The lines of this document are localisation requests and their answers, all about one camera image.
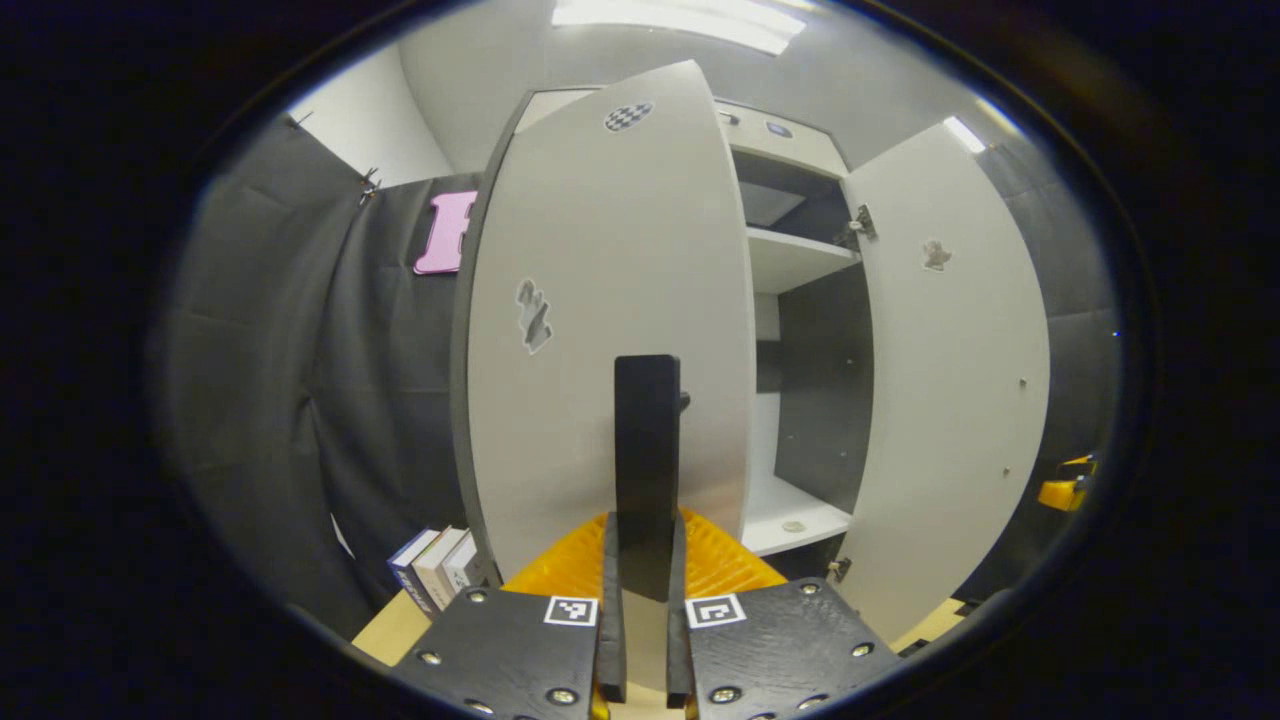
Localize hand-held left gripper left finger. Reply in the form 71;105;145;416
395;512;629;720

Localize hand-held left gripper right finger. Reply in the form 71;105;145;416
665;507;906;720

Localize grey shoe cabinet door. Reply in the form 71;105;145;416
830;122;1051;646
450;60;758;591

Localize black door handle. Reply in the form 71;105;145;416
613;354;691;603

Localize beige book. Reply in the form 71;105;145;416
412;527;471;613

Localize blue book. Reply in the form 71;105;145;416
387;530;441;616

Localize small ceiling light panel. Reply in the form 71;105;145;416
942;115;989;155

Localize black backdrop cloth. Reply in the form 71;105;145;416
150;115;1126;641

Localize large ceiling light panel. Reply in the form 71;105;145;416
550;0;808;57

